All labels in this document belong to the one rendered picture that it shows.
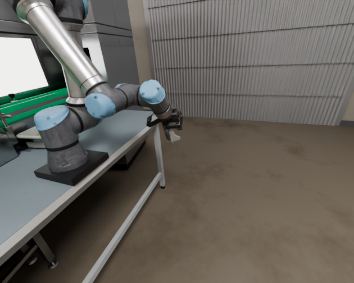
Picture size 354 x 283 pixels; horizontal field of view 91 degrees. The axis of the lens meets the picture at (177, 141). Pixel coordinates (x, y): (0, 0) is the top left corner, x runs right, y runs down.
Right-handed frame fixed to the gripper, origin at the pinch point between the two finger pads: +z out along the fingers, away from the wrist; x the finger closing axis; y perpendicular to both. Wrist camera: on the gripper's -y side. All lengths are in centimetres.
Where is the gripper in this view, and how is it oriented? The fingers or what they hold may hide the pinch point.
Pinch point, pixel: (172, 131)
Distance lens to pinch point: 88.9
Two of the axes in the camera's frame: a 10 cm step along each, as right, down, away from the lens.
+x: 0.4, -9.4, 3.4
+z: 2.5, 3.4, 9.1
